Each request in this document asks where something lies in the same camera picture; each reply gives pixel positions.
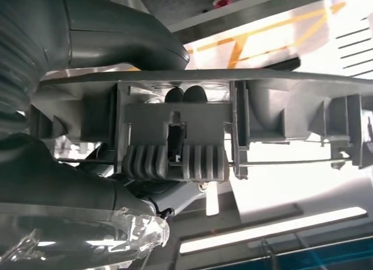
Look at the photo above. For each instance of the steel table with yellow tape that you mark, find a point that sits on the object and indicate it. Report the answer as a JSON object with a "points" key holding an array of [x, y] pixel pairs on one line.
{"points": [[262, 36]]}

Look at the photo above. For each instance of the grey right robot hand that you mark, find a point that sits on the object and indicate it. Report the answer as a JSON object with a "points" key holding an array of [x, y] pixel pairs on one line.
{"points": [[58, 191]]}

